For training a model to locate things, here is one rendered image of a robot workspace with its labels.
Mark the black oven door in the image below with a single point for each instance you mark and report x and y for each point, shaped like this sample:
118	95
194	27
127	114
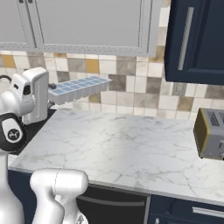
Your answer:
116	213

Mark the black hob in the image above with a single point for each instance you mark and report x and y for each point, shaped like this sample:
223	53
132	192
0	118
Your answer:
33	131

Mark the grey wide cupboard door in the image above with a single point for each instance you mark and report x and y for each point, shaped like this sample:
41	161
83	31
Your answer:
90	23

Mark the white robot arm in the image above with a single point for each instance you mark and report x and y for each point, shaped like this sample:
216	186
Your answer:
11	201

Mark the grey and brass toaster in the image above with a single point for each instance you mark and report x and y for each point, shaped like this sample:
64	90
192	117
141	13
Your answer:
211	134

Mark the navy base cabinet panel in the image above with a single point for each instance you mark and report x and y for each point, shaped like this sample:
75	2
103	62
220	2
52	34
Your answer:
22	192

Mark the navy cupboard door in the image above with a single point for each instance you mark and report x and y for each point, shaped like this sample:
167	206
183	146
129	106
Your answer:
204	40

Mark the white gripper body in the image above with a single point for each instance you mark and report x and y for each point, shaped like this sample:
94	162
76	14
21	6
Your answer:
39	93

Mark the grey narrow cupboard door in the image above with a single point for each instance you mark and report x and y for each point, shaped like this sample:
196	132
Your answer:
13	23

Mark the pale blue ice cube tray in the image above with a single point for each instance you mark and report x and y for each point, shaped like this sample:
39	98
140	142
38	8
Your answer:
78	89

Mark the navy drawer front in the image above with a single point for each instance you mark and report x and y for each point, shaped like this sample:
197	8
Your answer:
178	211

